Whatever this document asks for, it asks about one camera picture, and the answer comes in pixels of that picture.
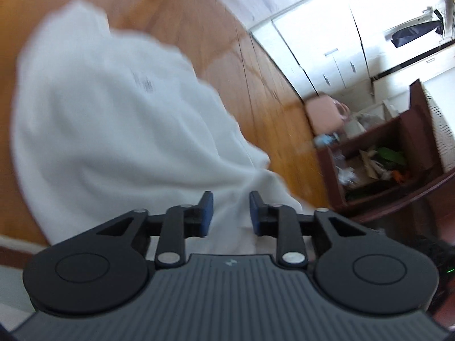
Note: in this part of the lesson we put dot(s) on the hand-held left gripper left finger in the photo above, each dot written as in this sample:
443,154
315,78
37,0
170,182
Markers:
205,215

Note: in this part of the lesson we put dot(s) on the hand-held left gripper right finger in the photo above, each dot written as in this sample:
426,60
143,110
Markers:
254,215

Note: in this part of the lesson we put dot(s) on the white sweatshirt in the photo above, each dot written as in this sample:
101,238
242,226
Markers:
117,131

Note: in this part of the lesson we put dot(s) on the dark wooden open drawer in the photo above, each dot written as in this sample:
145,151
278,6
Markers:
387,181

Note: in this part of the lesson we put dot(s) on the pink bag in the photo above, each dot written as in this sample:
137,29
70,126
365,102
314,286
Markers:
323,115

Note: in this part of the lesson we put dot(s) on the white patterned cloth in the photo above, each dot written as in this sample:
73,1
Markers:
442,128

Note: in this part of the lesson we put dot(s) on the white cabinet unit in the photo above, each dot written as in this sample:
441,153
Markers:
320,35

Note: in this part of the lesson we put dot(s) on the dark cloth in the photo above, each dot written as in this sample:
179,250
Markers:
417,32

